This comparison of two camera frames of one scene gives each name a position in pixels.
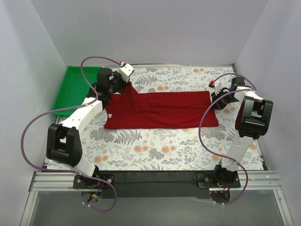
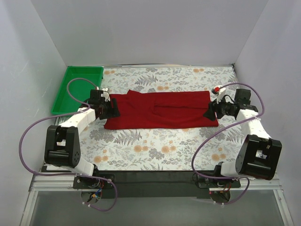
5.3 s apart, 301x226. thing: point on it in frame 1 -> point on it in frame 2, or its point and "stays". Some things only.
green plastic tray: [73, 90] stays
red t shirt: [131, 109] stays
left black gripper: [120, 84] -> [113, 108]
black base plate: [152, 184] stays
